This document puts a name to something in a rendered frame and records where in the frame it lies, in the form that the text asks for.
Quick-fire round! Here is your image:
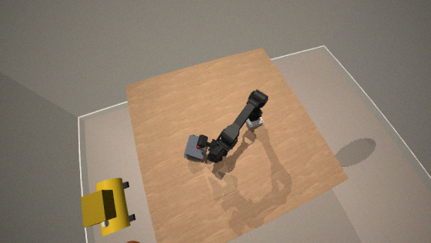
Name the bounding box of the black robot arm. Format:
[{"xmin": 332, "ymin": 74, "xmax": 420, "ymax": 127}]
[{"xmin": 207, "ymin": 89, "xmax": 268, "ymax": 163}]

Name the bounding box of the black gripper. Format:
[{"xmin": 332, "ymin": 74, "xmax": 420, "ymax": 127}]
[{"xmin": 197, "ymin": 135, "xmax": 228, "ymax": 157}]

